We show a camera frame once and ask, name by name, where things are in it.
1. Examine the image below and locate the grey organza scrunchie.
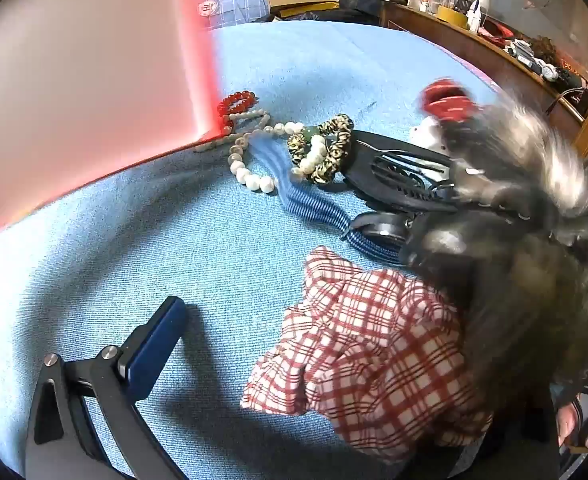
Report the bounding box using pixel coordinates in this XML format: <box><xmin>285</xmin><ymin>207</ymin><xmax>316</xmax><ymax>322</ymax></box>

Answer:
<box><xmin>406</xmin><ymin>87</ymin><xmax>588</xmax><ymax>411</ymax></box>

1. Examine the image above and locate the white spray bottle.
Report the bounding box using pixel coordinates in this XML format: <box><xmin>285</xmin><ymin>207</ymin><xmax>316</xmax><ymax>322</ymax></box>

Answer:
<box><xmin>468</xmin><ymin>0</ymin><xmax>494</xmax><ymax>31</ymax></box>

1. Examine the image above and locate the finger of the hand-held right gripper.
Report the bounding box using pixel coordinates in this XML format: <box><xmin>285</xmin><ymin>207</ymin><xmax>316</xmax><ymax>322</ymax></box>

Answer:
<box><xmin>456</xmin><ymin>167</ymin><xmax>559</xmax><ymax>226</ymax></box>

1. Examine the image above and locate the leopard print scrunchie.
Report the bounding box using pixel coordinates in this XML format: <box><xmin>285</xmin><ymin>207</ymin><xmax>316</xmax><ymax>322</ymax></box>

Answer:
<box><xmin>288</xmin><ymin>114</ymin><xmax>355</xmax><ymax>185</ymax></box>

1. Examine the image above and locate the blue checked quilt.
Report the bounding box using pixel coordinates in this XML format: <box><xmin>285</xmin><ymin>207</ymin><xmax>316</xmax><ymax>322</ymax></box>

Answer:
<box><xmin>194</xmin><ymin>0</ymin><xmax>271</xmax><ymax>31</ymax></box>

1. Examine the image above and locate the watch with blue striped strap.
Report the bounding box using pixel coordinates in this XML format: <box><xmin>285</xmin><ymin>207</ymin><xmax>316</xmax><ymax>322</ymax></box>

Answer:
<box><xmin>251</xmin><ymin>132</ymin><xmax>417</xmax><ymax>263</ymax></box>

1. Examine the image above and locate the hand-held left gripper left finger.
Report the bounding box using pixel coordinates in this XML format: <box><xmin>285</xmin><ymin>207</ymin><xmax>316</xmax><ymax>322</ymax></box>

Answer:
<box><xmin>24</xmin><ymin>296</ymin><xmax>191</xmax><ymax>480</ymax></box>

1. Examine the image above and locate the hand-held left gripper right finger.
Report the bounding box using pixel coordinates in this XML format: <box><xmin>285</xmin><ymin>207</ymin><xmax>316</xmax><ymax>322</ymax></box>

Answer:
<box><xmin>414</xmin><ymin>410</ymin><xmax>560</xmax><ymax>480</ymax></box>

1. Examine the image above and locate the red polka dot scrunchie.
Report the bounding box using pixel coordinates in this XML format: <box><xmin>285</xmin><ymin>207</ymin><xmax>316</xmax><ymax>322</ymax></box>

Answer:
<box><xmin>420</xmin><ymin>79</ymin><xmax>479</xmax><ymax>122</ymax></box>

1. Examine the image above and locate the yellow tin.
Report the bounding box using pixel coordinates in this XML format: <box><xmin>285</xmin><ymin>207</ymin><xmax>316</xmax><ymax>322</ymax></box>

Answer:
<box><xmin>436</xmin><ymin>5</ymin><xmax>470</xmax><ymax>27</ymax></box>

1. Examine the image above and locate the black hair comb clip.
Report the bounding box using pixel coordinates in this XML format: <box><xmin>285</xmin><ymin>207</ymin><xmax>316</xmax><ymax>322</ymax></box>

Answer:
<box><xmin>344</xmin><ymin>130</ymin><xmax>474</xmax><ymax>211</ymax></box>

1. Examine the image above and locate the red plaid scrunchie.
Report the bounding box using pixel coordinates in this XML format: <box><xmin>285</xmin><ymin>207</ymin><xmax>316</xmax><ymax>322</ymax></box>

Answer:
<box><xmin>241</xmin><ymin>245</ymin><xmax>495</xmax><ymax>466</ymax></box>

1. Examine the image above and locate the red bead bracelet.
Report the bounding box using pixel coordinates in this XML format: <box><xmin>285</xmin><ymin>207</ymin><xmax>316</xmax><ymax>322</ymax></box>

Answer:
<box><xmin>217</xmin><ymin>91</ymin><xmax>259</xmax><ymax>117</ymax></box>

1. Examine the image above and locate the wooden desk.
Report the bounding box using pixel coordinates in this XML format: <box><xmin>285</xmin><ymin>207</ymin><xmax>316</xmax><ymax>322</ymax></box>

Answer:
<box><xmin>384</xmin><ymin>0</ymin><xmax>588</xmax><ymax>161</ymax></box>

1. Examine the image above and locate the blue bed cover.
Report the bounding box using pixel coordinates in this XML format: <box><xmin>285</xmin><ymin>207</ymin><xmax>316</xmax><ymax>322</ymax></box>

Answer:
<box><xmin>0</xmin><ymin>20</ymin><xmax>504</xmax><ymax>480</ymax></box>

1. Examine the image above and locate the red box with white inside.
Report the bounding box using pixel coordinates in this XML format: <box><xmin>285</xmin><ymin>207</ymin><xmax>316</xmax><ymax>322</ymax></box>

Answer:
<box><xmin>0</xmin><ymin>0</ymin><xmax>227</xmax><ymax>261</ymax></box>

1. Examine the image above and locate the white hair accessory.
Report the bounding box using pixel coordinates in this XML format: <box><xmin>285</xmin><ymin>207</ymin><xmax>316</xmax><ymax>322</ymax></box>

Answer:
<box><xmin>409</xmin><ymin>117</ymin><xmax>449</xmax><ymax>151</ymax></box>

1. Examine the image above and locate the large white pearl bracelet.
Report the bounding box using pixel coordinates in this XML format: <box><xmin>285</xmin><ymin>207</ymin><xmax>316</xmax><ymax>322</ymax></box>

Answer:
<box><xmin>229</xmin><ymin>121</ymin><xmax>327</xmax><ymax>193</ymax></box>

